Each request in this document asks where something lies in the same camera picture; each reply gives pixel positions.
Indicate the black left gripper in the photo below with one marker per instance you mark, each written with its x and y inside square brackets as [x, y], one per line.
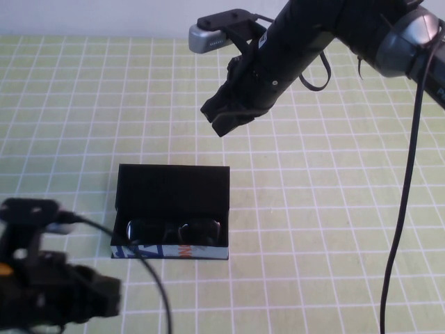
[34, 288]

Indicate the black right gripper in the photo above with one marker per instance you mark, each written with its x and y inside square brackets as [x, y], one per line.
[274, 69]

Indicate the black printed-side glasses case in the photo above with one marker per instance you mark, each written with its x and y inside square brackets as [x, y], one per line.
[174, 188]

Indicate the black-framed glasses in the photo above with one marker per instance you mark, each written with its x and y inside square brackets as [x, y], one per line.
[208, 229]

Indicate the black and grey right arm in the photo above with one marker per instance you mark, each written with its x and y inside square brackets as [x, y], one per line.
[347, 21]

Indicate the green white-checked tablecloth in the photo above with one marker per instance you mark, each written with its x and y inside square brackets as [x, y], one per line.
[313, 208]

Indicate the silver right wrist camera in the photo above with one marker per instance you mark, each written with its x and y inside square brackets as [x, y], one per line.
[205, 38]

